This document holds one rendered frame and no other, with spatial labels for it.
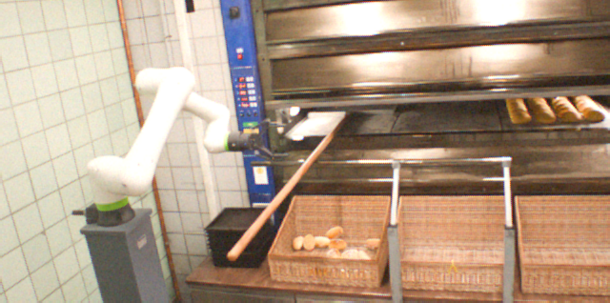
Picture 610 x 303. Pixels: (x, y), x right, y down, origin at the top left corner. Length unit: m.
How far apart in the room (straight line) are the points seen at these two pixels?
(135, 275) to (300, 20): 1.50
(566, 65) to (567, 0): 0.30
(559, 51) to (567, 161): 0.55
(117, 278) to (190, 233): 1.35
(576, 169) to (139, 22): 2.50
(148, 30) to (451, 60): 1.71
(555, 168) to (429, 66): 0.81
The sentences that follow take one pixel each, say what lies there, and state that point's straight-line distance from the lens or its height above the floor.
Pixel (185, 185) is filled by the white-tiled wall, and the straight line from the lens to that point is 3.26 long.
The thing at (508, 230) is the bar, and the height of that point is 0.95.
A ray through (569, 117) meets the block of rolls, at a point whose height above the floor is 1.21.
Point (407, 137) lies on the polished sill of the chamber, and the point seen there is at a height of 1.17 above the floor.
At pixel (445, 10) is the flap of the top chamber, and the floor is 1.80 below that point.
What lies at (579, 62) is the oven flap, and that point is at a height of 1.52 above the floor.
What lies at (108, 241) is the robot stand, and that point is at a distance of 2.05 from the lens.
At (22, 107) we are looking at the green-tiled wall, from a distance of 2.61.
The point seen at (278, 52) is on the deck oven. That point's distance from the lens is 2.78.
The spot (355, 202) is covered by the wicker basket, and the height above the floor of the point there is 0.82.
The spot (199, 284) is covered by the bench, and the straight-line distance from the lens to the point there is 2.81.
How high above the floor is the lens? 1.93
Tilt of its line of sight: 15 degrees down
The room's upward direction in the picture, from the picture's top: 7 degrees counter-clockwise
